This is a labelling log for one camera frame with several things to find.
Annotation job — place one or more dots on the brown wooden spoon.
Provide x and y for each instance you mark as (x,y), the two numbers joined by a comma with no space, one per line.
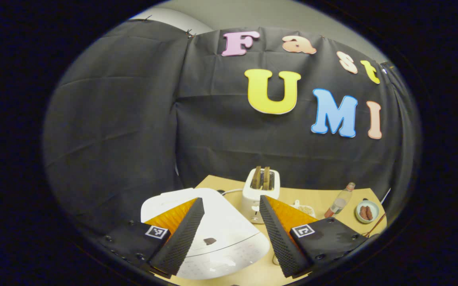
(376,225)

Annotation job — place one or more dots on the white toaster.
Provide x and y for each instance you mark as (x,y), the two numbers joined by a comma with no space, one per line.
(251,200)

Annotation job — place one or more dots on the brown bread slice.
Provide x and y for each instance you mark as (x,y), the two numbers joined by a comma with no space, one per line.
(266,179)
(256,178)

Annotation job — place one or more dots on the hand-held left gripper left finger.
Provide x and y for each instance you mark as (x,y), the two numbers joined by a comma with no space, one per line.
(181,242)

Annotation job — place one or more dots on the white rice cooker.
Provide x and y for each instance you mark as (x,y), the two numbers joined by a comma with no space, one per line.
(229,230)

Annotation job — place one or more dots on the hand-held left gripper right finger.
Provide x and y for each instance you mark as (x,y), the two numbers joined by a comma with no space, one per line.
(280,242)

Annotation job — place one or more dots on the black backdrop cloth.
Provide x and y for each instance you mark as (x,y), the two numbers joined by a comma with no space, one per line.
(113,127)

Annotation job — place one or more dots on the clear plastic bottle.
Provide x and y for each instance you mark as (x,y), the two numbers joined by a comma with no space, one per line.
(338,202)

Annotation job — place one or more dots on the white divided grain dish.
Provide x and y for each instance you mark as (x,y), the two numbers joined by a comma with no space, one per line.
(306,208)

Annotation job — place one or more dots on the pale green plate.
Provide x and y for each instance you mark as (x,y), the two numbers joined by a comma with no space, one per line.
(358,216)

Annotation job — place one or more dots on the red meat slice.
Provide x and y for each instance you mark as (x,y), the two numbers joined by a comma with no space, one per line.
(369,213)
(363,213)

